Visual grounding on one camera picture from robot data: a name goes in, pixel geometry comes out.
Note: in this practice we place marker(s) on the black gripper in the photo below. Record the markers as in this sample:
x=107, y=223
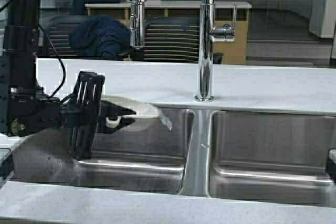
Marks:
x=80, y=115

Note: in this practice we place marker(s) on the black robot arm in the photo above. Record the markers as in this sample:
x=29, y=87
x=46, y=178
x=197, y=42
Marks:
x=26, y=109

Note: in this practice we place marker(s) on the blue jacket on chair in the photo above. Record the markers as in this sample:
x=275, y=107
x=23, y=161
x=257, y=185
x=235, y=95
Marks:
x=102, y=37

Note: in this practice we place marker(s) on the black slatted office chair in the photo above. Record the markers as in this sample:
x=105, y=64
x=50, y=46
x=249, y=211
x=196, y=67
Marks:
x=58, y=30

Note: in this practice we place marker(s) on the black left base corner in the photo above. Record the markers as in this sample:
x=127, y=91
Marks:
x=7, y=166

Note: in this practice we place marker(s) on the stainless steel double sink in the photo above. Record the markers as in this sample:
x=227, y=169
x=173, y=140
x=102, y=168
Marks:
x=255, y=156

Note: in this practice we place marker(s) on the chrome pull-down faucet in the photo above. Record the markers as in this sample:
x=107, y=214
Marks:
x=209, y=34

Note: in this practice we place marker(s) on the wooden white-top table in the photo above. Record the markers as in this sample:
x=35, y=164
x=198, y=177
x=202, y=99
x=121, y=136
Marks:
x=232, y=53

